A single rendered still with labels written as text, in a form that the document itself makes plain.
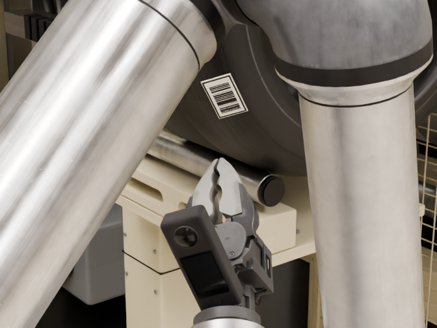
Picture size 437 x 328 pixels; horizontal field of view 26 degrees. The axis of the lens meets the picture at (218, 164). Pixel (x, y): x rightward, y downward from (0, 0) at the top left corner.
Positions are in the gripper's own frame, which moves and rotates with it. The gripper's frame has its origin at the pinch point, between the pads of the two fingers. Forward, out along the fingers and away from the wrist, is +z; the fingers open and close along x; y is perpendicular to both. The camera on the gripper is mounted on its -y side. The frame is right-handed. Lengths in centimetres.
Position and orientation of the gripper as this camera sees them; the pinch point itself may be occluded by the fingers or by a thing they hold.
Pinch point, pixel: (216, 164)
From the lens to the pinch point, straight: 108.6
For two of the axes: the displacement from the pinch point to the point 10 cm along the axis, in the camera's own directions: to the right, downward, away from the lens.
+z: -0.1, -8.1, 5.8
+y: 4.1, 5.3, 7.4
